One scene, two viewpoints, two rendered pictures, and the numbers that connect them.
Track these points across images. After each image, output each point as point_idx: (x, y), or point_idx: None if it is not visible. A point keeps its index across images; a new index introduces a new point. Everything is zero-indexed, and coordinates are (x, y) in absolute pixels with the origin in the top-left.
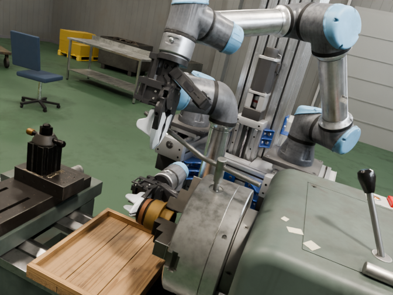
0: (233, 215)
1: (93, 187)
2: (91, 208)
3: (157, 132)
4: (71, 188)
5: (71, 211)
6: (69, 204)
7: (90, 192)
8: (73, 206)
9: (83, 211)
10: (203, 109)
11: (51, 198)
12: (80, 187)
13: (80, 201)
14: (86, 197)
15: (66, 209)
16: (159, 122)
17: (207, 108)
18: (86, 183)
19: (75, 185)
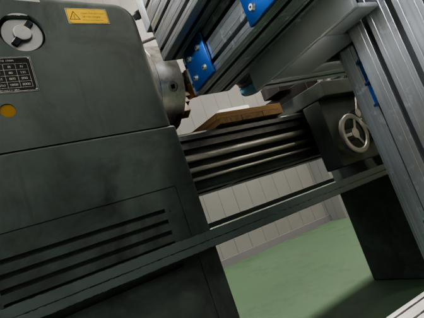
0: None
1: (308, 88)
2: (317, 112)
3: (156, 40)
4: (267, 91)
5: (291, 113)
6: (285, 106)
7: (306, 94)
8: (291, 108)
9: (306, 114)
10: (136, 19)
11: (270, 101)
12: (276, 89)
13: (297, 104)
14: (303, 100)
15: (285, 111)
16: (154, 35)
17: (136, 16)
18: (300, 86)
19: (270, 88)
